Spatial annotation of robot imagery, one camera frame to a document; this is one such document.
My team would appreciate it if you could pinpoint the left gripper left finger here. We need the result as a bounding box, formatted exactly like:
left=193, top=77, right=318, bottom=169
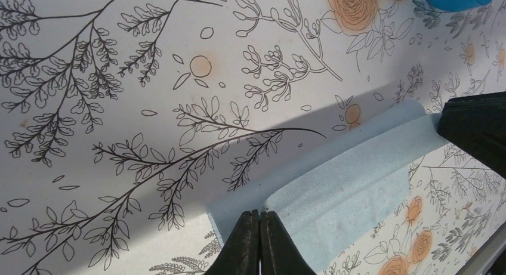
left=205, top=209, right=260, bottom=275

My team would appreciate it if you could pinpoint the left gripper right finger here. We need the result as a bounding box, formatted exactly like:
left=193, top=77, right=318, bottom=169
left=259, top=211, right=316, bottom=275

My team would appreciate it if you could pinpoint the floral table mat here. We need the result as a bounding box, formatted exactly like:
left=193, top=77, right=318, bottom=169
left=1, top=0, right=505, bottom=274

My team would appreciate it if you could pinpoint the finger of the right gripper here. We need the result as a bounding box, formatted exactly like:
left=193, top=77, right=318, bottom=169
left=437, top=91, right=505, bottom=178

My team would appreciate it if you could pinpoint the light blue cloth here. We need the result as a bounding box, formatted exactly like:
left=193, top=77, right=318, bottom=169
left=207, top=100, right=446, bottom=272

